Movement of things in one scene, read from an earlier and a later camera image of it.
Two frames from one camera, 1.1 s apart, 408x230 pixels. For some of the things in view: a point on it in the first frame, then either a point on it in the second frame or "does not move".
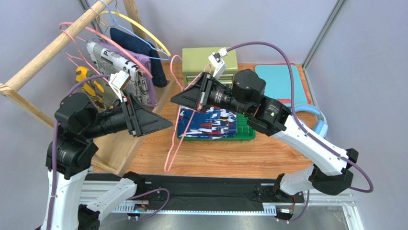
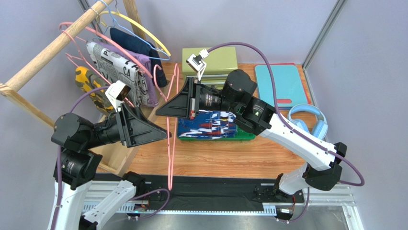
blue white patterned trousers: (213, 123) does not move
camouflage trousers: (98, 89) does not move
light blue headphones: (321, 126) does not move
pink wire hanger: (166, 168) → (166, 98)
